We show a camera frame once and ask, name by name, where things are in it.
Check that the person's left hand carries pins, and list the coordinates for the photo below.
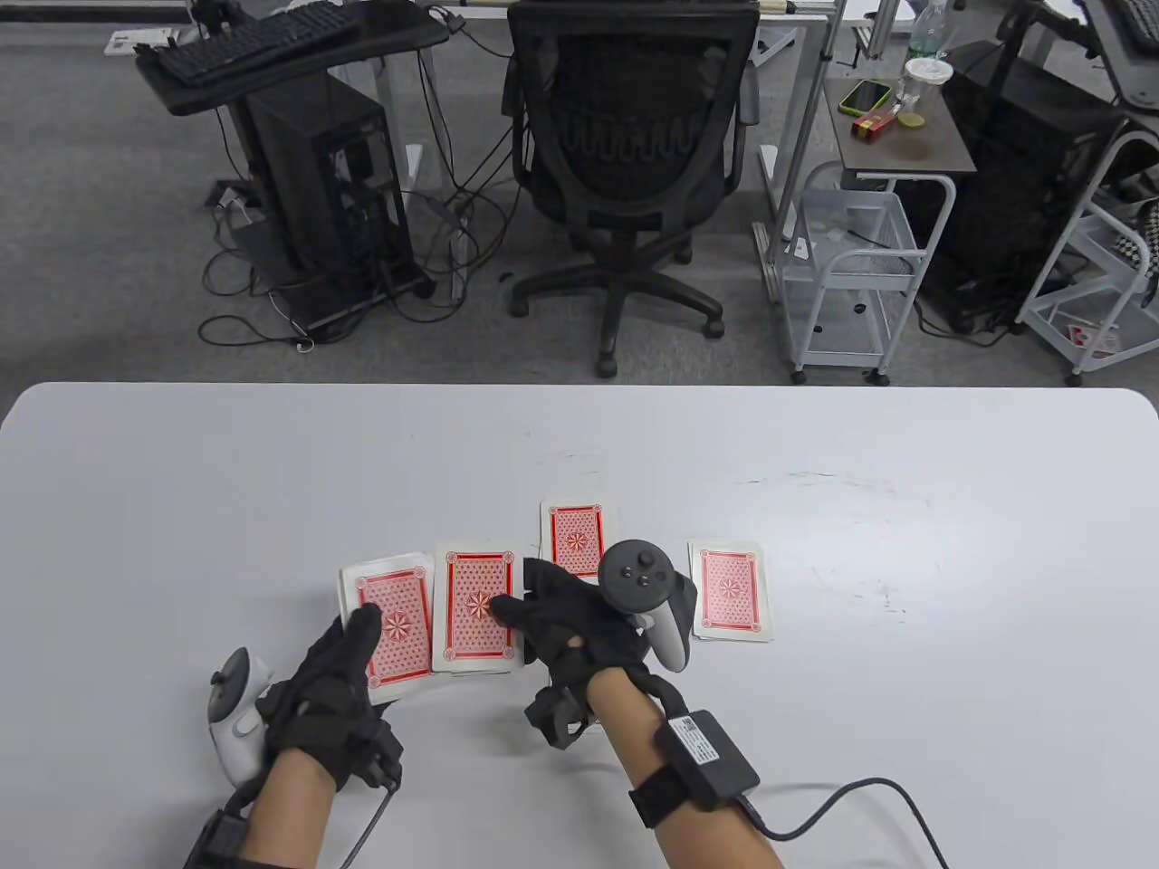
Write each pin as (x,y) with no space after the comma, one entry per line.
(321,715)

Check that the person's right hand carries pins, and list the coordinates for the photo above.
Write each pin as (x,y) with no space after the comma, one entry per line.
(579,647)

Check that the person's left fingers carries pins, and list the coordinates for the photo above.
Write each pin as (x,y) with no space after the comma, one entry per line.
(358,643)

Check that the person's right thumb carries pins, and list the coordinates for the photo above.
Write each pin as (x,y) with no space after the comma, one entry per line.
(518,614)

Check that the pile of red-backed playing cards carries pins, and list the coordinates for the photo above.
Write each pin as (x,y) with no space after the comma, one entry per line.
(471,579)
(574,534)
(403,593)
(732,593)

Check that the person's right forearm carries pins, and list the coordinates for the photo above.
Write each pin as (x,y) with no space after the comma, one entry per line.
(670,815)

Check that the black box on right forearm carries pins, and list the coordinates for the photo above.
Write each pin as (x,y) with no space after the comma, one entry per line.
(706,759)

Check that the person's left forearm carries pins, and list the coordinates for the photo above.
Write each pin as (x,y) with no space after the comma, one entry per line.
(290,815)

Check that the black box on left forearm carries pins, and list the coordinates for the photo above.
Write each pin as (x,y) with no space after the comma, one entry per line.
(213,842)

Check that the grey and black right controller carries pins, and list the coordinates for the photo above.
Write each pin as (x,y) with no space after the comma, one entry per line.
(638,579)

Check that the white and black left controller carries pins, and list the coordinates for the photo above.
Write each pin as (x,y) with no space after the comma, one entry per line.
(237,724)

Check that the black computer tower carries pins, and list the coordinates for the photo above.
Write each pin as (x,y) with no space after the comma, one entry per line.
(330,172)

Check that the black mesh office chair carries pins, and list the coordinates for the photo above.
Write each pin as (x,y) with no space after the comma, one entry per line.
(629,109)

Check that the black desk with white legs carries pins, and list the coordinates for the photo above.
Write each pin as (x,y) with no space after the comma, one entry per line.
(380,41)

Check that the small red box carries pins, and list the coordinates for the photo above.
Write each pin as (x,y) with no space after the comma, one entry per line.
(874,127)

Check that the brown side table top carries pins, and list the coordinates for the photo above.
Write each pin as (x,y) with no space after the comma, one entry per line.
(914,149)

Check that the black keyboard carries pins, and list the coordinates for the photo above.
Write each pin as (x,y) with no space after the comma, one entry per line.
(253,41)

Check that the phone in green case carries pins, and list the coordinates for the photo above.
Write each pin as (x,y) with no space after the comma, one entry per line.
(865,96)

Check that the red and white packet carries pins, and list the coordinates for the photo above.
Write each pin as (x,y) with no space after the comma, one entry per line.
(1094,339)

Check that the white metal trolley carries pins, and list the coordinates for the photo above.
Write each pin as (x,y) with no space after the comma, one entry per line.
(1082,299)

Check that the large black computer case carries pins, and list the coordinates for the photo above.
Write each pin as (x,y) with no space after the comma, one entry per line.
(1014,181)

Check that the clear cup with lid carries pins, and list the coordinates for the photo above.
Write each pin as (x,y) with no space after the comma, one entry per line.
(925,89)

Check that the clear plastic bottle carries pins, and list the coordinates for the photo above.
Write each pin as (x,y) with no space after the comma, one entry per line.
(927,32)

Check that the black and white checkered cloth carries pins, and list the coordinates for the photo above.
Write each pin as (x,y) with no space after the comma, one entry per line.
(1143,237)

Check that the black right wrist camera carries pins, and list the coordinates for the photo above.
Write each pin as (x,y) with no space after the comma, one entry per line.
(560,715)

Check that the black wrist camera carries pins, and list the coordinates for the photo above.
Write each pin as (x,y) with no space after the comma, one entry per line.
(385,751)
(560,715)

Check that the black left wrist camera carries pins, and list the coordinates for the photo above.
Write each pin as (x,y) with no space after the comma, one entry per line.
(385,751)

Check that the white metal desk frame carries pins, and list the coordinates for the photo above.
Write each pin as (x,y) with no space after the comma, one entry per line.
(801,136)

